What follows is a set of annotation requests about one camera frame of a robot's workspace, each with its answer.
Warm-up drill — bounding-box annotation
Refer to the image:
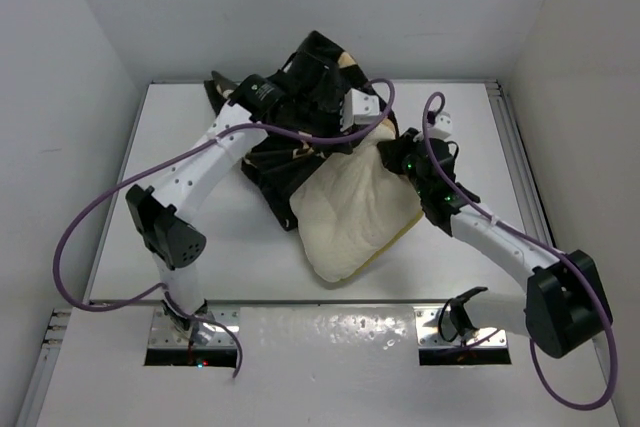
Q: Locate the metal base plate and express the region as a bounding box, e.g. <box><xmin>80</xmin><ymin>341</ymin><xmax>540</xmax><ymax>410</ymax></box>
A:
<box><xmin>414</xmin><ymin>305</ymin><xmax>510</xmax><ymax>349</ymax></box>
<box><xmin>147</xmin><ymin>306</ymin><xmax>240</xmax><ymax>350</ymax></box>

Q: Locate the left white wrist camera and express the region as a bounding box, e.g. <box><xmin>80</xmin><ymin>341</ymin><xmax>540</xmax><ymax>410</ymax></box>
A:
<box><xmin>340</xmin><ymin>89</ymin><xmax>381</xmax><ymax>131</ymax></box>

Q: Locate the black floral pillowcase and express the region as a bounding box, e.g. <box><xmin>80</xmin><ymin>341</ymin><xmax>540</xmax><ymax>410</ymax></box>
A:
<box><xmin>204</xmin><ymin>30</ymin><xmax>387</xmax><ymax>231</ymax></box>

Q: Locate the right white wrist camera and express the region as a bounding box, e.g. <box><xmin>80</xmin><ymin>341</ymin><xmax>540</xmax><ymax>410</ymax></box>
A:
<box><xmin>428</xmin><ymin>111</ymin><xmax>453</xmax><ymax>140</ymax></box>

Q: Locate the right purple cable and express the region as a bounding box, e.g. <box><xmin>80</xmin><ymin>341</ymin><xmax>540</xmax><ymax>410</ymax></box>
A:
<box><xmin>422</xmin><ymin>91</ymin><xmax>620</xmax><ymax>409</ymax></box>

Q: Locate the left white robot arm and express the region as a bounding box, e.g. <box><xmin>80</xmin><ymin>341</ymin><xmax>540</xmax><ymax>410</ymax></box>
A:
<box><xmin>126</xmin><ymin>49</ymin><xmax>353</xmax><ymax>332</ymax></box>

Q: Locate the white front cover board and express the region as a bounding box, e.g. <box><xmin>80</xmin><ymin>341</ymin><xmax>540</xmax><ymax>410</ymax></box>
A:
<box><xmin>39</xmin><ymin>306</ymin><xmax>617</xmax><ymax>426</ymax></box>

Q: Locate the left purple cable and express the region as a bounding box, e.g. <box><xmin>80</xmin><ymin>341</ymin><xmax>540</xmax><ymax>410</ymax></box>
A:
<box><xmin>52</xmin><ymin>78</ymin><xmax>399</xmax><ymax>377</ymax></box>

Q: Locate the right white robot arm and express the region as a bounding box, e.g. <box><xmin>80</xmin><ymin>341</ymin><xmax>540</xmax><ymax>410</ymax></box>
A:
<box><xmin>378</xmin><ymin>129</ymin><xmax>613</xmax><ymax>358</ymax></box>

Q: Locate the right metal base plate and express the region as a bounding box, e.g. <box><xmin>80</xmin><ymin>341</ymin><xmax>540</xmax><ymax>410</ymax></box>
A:
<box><xmin>414</xmin><ymin>305</ymin><xmax>510</xmax><ymax>349</ymax></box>

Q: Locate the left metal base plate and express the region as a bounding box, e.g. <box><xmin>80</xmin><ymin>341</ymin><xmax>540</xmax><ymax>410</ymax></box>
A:
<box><xmin>147</xmin><ymin>306</ymin><xmax>240</xmax><ymax>350</ymax></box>

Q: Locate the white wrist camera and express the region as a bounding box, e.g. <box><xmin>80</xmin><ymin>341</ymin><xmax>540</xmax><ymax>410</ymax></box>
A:
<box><xmin>340</xmin><ymin>89</ymin><xmax>381</xmax><ymax>131</ymax></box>
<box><xmin>428</xmin><ymin>111</ymin><xmax>453</xmax><ymax>140</ymax></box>

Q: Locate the cream foam pillow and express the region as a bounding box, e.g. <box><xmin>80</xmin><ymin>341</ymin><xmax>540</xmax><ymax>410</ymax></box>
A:
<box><xmin>290</xmin><ymin>120</ymin><xmax>423</xmax><ymax>283</ymax></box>

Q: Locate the purple cable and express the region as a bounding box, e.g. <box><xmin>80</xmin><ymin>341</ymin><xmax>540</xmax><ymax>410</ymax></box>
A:
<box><xmin>422</xmin><ymin>91</ymin><xmax>620</xmax><ymax>409</ymax></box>
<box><xmin>52</xmin><ymin>78</ymin><xmax>399</xmax><ymax>377</ymax></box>

